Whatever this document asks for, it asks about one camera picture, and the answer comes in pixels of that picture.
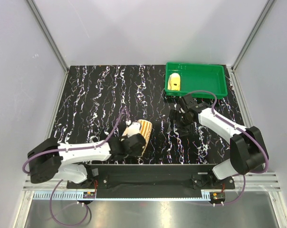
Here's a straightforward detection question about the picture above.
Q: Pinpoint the purple cable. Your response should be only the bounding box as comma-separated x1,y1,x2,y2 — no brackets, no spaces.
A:
186,90,269,207
22,106,132,225

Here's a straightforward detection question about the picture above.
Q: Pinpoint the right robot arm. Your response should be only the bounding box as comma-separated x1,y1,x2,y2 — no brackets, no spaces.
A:
169,93,269,188

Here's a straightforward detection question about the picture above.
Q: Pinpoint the orange striped towel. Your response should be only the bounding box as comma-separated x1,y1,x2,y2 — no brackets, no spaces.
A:
135,119,153,157

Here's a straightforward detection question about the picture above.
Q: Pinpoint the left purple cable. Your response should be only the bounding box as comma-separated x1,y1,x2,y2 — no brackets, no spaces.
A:
22,106,132,225

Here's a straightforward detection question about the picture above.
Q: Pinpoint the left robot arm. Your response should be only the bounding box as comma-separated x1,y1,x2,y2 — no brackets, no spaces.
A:
22,133,148,188

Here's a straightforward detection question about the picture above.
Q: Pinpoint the green plastic bin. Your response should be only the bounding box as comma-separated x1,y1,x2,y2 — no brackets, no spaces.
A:
164,62,228,99

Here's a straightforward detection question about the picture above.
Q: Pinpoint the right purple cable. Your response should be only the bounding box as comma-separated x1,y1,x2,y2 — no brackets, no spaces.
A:
186,90,269,207

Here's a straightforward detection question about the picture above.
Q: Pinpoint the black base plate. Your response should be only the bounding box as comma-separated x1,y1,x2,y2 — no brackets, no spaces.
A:
67,164,235,200

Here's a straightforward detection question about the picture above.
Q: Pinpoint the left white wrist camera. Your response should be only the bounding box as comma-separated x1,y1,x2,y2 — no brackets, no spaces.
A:
123,120,141,138

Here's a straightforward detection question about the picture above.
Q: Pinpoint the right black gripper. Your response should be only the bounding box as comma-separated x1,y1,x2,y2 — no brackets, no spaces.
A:
166,109,194,137

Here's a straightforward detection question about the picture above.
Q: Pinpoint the yellow towel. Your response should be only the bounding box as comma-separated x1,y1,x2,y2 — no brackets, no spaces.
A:
167,73,181,91

